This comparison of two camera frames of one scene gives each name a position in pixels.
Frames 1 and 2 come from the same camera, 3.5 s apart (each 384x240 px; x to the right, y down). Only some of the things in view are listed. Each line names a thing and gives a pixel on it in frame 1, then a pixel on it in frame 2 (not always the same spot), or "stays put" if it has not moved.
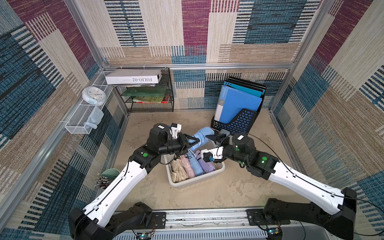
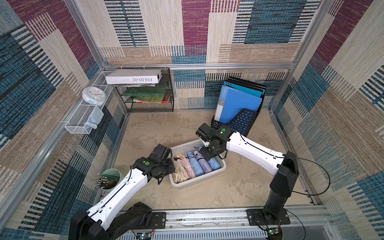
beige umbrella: x=178 y=173 stays put
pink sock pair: x=187 y=166 stays put
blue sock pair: x=198 y=170 stays put
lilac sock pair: x=207 y=166 stays put
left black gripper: x=183 y=143 to x=169 y=161
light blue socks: x=201 y=135 to x=214 y=163
